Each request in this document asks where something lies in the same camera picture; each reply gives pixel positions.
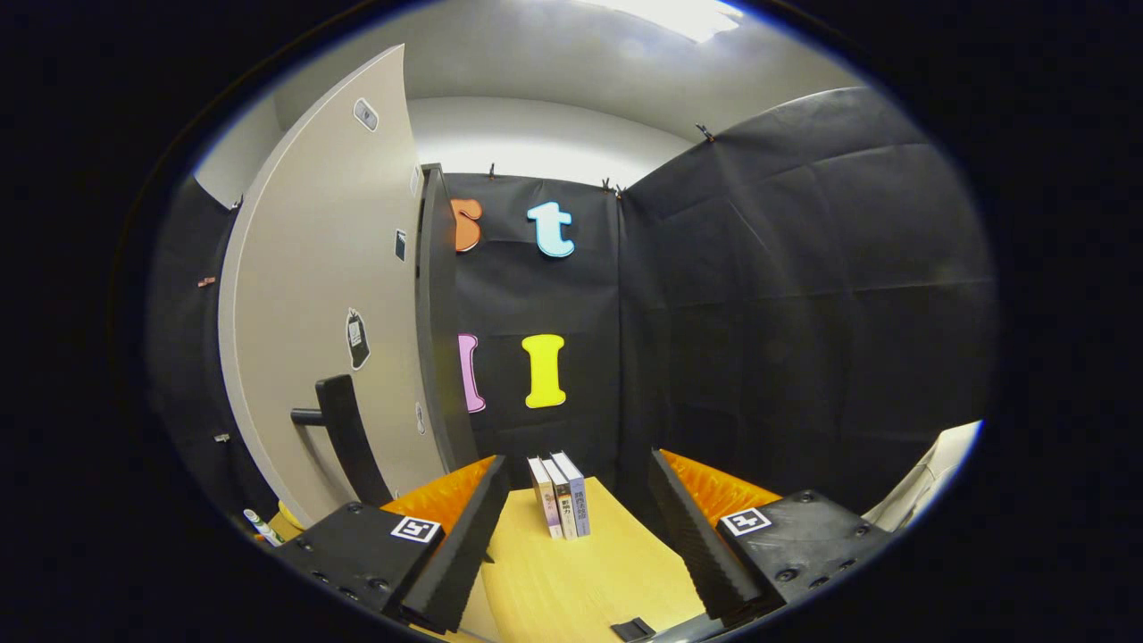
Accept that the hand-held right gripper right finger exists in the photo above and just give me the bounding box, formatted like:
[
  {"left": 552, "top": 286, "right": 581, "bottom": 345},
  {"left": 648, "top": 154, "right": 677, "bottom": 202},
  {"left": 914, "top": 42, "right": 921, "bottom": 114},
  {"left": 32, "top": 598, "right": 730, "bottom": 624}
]
[{"left": 647, "top": 448, "right": 894, "bottom": 630}]

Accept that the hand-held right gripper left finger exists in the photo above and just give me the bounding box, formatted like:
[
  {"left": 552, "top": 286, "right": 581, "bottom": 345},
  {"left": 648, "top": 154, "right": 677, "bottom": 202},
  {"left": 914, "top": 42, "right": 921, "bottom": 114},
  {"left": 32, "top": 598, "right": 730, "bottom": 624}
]
[{"left": 272, "top": 454, "right": 512, "bottom": 635}]

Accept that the black cabinet door handle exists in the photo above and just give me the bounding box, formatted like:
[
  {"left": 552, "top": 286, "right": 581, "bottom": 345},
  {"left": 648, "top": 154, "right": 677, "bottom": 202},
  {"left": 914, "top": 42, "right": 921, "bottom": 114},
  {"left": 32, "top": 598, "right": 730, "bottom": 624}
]
[{"left": 290, "top": 373, "right": 394, "bottom": 508}]

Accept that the small white bottle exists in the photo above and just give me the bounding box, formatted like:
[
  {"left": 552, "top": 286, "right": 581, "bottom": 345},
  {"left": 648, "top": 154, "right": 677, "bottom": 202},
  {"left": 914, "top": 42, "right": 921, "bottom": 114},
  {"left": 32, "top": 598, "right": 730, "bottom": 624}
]
[{"left": 243, "top": 508, "right": 285, "bottom": 547}]

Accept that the pale cabinet door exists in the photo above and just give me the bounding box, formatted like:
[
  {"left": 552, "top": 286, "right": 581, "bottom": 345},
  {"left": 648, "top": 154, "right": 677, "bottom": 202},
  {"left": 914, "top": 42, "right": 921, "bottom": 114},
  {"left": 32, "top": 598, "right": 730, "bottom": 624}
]
[{"left": 217, "top": 43, "right": 447, "bottom": 530}]

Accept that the brown cover book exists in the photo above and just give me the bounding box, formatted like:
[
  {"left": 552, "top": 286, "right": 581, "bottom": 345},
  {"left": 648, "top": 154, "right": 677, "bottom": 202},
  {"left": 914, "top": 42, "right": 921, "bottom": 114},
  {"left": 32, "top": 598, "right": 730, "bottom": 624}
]
[{"left": 526, "top": 456, "right": 563, "bottom": 540}]

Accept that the white spine book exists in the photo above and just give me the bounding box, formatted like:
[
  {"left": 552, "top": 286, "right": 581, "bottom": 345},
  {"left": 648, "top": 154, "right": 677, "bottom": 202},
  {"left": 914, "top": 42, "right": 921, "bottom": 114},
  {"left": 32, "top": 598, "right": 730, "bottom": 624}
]
[{"left": 541, "top": 455, "right": 580, "bottom": 540}]

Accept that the blue-grey spine book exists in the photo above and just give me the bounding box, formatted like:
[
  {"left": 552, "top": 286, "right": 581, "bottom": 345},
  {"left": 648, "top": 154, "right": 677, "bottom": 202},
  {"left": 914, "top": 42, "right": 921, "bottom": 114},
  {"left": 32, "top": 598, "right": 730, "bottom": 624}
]
[{"left": 551, "top": 451, "right": 592, "bottom": 539}]

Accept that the black backdrop cloth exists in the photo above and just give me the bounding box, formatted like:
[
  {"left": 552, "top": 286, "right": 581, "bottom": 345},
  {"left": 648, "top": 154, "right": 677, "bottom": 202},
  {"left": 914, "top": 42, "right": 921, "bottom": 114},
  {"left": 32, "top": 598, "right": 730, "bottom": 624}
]
[{"left": 147, "top": 85, "right": 997, "bottom": 537}]

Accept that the pale cloth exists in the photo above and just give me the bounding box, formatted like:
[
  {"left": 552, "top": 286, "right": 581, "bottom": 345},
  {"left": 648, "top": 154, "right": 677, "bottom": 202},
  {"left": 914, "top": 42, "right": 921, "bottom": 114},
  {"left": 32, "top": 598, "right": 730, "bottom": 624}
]
[{"left": 862, "top": 420, "right": 985, "bottom": 534}]

